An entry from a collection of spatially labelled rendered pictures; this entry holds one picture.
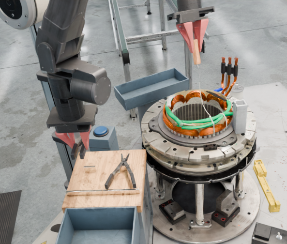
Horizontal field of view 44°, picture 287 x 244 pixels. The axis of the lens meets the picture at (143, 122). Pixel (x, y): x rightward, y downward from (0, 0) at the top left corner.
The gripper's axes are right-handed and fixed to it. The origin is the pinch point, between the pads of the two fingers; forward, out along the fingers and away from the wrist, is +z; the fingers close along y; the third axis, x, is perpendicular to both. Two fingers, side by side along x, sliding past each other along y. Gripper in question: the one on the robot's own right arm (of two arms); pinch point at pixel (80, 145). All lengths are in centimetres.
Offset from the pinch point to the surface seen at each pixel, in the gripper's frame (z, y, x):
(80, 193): 11.2, -1.4, -4.5
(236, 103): 0.5, 38.0, 14.5
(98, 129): 14.5, -1.5, 24.4
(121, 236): 19.8, 8.1, -10.8
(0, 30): 128, -217, 411
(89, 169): 10.9, -0.5, 3.4
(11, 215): 120, -82, 77
